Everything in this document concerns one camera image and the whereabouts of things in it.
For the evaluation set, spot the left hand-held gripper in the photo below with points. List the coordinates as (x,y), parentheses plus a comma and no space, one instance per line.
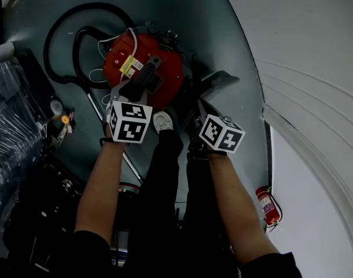
(130,123)

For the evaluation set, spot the person's white shoe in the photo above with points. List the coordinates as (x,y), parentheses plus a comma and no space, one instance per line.
(163,120)

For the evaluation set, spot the person's left forearm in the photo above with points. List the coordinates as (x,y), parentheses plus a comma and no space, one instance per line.
(101,184)

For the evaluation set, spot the metal vacuum wand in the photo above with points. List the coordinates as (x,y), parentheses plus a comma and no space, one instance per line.
(133,169)

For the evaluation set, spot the person's right forearm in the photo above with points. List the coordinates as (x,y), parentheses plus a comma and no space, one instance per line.
(234,198)

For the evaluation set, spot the white round container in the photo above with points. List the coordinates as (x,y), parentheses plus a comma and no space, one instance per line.
(4,51)

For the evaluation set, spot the orange round cap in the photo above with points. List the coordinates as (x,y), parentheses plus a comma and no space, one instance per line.
(65,119)

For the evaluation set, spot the white door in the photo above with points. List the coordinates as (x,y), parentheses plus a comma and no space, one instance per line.
(295,25)

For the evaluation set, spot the red fire extinguisher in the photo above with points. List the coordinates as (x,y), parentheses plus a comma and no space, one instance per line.
(266,206)

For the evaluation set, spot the black floor machine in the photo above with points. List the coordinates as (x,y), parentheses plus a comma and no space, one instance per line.
(49,201)

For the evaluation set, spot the person's black trousers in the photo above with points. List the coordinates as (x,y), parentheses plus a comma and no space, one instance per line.
(162,198)

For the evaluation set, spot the person's black shirt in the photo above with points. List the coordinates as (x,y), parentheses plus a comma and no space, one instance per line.
(92,253)

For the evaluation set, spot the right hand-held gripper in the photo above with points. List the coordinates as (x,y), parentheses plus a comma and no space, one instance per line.
(222,135)

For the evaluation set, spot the plastic-wrapped floor machine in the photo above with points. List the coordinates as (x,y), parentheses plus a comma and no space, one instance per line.
(14,111)

